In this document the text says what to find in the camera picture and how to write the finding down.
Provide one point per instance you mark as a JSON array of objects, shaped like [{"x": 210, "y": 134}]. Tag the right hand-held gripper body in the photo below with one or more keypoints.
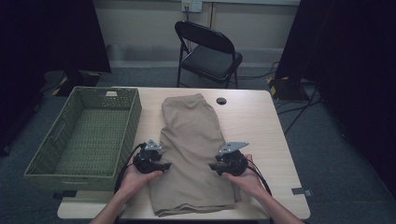
[{"x": 235, "y": 161}]

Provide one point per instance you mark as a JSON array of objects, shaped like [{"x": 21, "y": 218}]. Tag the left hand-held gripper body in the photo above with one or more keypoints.
[{"x": 146, "y": 161}]

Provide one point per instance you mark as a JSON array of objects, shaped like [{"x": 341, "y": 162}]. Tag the beige shorts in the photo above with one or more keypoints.
[{"x": 193, "y": 155}]

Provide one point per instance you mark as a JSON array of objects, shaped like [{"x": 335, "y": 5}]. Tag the green woven basket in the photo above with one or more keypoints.
[{"x": 90, "y": 140}]

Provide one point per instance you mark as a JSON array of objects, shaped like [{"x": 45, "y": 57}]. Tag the person's left hand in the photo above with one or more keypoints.
[{"x": 134, "y": 182}]

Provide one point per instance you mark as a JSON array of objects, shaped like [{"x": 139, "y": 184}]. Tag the person's right hand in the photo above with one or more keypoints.
[{"x": 249, "y": 182}]

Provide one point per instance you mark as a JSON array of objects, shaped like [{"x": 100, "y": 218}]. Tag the grey tape strip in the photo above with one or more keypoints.
[
  {"x": 300, "y": 191},
  {"x": 65, "y": 194}
]

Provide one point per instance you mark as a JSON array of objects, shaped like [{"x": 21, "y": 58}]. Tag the black stand base yellow tape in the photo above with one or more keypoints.
[
  {"x": 286, "y": 88},
  {"x": 77, "y": 82}
]

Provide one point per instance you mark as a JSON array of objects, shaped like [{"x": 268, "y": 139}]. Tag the black folding chair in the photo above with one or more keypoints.
[{"x": 208, "y": 59}]

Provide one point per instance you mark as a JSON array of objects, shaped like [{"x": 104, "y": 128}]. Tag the black curtain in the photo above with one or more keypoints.
[
  {"x": 46, "y": 40},
  {"x": 351, "y": 77}
]

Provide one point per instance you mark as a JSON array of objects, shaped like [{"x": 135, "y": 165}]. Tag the white wall socket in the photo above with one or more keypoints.
[{"x": 192, "y": 5}]

